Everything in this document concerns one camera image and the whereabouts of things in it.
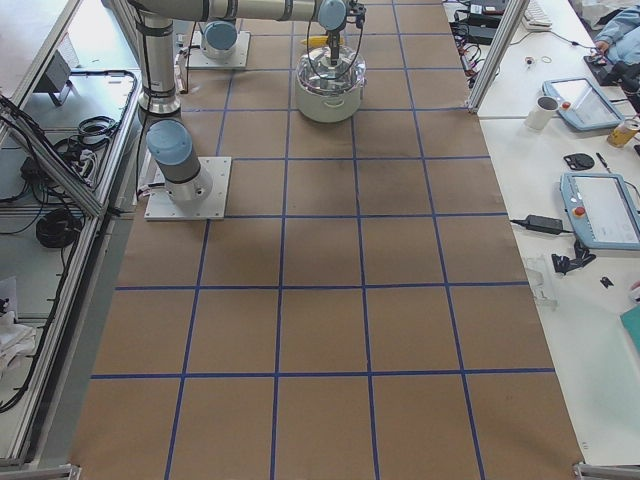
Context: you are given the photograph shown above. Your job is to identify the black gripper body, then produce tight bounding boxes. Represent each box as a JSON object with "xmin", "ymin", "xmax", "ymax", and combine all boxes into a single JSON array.
[{"xmin": 326, "ymin": 30, "xmax": 341, "ymax": 48}]

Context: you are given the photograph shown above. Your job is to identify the yellow corn cob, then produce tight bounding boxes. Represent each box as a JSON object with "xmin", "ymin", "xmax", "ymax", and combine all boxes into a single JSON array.
[{"xmin": 300, "ymin": 35, "xmax": 331, "ymax": 49}]

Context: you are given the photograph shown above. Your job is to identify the glass pot lid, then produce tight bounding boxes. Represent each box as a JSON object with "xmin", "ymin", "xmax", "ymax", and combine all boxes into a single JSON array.
[{"xmin": 296, "ymin": 46, "xmax": 366, "ymax": 96}]

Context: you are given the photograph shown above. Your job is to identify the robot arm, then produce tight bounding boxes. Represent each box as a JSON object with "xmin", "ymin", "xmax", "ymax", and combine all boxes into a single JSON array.
[
  {"xmin": 199, "ymin": 19, "xmax": 238, "ymax": 60},
  {"xmin": 104, "ymin": 0, "xmax": 366, "ymax": 120}
]

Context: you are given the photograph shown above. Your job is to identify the pale green steel pot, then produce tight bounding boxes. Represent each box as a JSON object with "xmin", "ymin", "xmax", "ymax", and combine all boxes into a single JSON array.
[{"xmin": 294, "ymin": 72, "xmax": 366, "ymax": 123}]

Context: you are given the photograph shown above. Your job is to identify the white mug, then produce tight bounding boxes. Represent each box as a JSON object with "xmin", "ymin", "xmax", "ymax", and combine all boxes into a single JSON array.
[{"xmin": 524, "ymin": 95, "xmax": 560, "ymax": 131}]

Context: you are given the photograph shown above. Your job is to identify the teach pendant far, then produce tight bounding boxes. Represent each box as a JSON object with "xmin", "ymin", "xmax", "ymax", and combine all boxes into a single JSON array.
[{"xmin": 542, "ymin": 77, "xmax": 625, "ymax": 131}]

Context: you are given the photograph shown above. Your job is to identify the teach pendant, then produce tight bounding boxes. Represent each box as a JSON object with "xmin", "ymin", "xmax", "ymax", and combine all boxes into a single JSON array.
[
  {"xmin": 559, "ymin": 172, "xmax": 639, "ymax": 251},
  {"xmin": 542, "ymin": 77, "xmax": 625, "ymax": 131}
]

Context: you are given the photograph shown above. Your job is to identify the brown table mat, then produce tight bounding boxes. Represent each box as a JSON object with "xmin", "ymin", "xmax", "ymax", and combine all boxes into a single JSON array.
[{"xmin": 70, "ymin": 1, "xmax": 581, "ymax": 479}]

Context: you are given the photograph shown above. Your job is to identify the black power brick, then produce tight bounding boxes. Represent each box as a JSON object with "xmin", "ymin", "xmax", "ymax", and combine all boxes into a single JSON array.
[{"xmin": 510, "ymin": 214, "xmax": 572, "ymax": 235}]

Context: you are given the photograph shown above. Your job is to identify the black round object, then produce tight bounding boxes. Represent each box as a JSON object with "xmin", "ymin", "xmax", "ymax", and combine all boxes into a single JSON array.
[{"xmin": 563, "ymin": 153, "xmax": 595, "ymax": 171}]

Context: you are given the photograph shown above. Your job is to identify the yellow drink can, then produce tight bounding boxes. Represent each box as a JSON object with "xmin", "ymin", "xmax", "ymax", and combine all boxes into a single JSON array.
[{"xmin": 606, "ymin": 119, "xmax": 640, "ymax": 148}]

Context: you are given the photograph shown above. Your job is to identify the teach pendant near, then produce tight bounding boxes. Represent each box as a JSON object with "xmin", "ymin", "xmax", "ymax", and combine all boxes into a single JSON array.
[{"xmin": 559, "ymin": 172, "xmax": 639, "ymax": 251}]

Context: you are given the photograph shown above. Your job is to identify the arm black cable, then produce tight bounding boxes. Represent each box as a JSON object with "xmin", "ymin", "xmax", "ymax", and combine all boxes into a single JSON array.
[{"xmin": 305, "ymin": 0, "xmax": 366, "ymax": 81}]

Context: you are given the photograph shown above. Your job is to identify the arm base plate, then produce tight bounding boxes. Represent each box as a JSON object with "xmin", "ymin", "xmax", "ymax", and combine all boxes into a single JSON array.
[
  {"xmin": 144, "ymin": 157, "xmax": 232, "ymax": 221},
  {"xmin": 189, "ymin": 30, "xmax": 251, "ymax": 70}
]

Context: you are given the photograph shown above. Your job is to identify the aluminium frame post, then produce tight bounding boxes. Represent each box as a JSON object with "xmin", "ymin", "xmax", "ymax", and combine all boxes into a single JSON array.
[{"xmin": 466, "ymin": 0, "xmax": 529, "ymax": 113}]

